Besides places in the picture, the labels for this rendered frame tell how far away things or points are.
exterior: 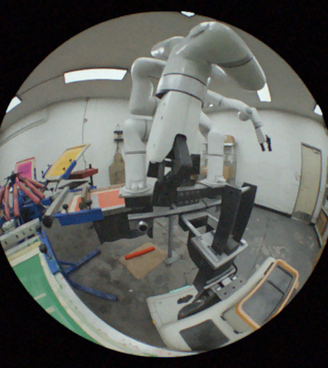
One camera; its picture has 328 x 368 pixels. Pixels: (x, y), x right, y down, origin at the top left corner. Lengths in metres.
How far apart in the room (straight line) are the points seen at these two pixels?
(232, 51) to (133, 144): 0.43
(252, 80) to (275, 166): 3.42
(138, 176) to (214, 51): 0.45
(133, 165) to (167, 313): 1.02
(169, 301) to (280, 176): 3.51
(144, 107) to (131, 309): 1.51
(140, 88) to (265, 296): 0.75
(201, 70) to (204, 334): 0.54
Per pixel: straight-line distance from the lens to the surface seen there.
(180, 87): 0.16
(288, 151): 3.65
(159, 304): 1.03
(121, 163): 2.96
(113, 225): 0.84
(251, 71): 0.18
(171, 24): 1.80
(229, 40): 0.15
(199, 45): 0.16
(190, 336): 0.38
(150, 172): 0.24
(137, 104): 0.46
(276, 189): 3.63
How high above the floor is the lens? 1.28
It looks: 14 degrees down
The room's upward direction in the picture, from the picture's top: straight up
